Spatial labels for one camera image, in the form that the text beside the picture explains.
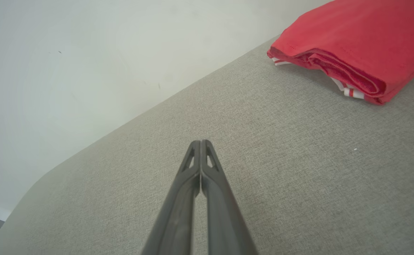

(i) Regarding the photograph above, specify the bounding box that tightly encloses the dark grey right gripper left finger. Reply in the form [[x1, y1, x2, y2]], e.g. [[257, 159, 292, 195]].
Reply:
[[141, 140, 202, 255]]

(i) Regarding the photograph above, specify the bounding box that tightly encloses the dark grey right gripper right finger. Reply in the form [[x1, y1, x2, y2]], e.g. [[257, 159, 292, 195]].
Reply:
[[200, 139, 259, 255]]

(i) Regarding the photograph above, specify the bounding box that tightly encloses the red shirt white trim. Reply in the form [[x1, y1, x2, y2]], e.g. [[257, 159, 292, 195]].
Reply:
[[266, 0, 414, 106]]

